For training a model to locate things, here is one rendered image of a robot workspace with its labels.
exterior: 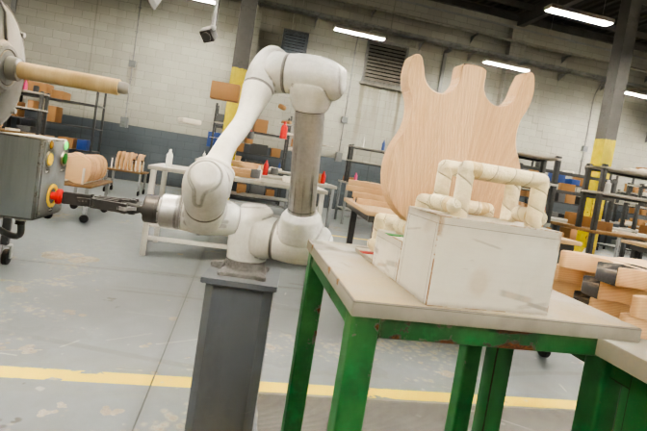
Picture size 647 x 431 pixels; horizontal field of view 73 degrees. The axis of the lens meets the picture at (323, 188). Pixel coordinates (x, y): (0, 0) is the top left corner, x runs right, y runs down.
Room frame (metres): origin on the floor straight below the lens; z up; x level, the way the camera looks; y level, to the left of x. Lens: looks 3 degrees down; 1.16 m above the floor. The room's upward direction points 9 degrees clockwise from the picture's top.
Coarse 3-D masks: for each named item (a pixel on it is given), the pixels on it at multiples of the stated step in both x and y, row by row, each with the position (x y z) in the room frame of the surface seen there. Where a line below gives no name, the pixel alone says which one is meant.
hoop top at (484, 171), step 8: (472, 168) 0.83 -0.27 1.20; (480, 168) 0.84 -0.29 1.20; (488, 168) 0.84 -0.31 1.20; (496, 168) 0.85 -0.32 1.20; (504, 168) 0.85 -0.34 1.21; (512, 168) 0.86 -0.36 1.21; (480, 176) 0.84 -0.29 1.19; (488, 176) 0.84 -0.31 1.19; (496, 176) 0.85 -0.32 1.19; (504, 176) 0.85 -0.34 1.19; (512, 176) 0.85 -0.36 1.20; (520, 176) 0.86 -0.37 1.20; (528, 176) 0.86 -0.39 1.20; (536, 176) 0.87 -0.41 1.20; (544, 176) 0.87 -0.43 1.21; (512, 184) 0.87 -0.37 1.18; (520, 184) 0.87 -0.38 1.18; (528, 184) 0.87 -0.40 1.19; (536, 184) 0.87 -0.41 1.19
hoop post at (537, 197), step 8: (544, 184) 0.87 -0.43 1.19; (536, 192) 0.87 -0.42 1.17; (544, 192) 0.87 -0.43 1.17; (536, 200) 0.87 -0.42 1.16; (544, 200) 0.87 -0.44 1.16; (528, 208) 0.89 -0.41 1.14; (536, 208) 0.87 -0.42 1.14; (544, 208) 0.88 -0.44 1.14; (528, 216) 0.88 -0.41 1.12; (536, 216) 0.87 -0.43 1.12; (528, 224) 0.88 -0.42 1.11; (536, 224) 0.87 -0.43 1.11
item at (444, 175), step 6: (438, 168) 0.92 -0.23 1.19; (444, 168) 0.91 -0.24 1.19; (450, 168) 0.91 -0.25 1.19; (438, 174) 0.92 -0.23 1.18; (444, 174) 0.91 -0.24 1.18; (450, 174) 0.91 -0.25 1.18; (438, 180) 0.92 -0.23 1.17; (444, 180) 0.91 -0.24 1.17; (450, 180) 0.92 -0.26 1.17; (438, 186) 0.92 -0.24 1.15; (444, 186) 0.91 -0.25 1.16; (450, 186) 0.92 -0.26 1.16; (438, 192) 0.91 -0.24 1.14; (444, 192) 0.91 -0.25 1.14; (438, 210) 0.91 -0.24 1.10
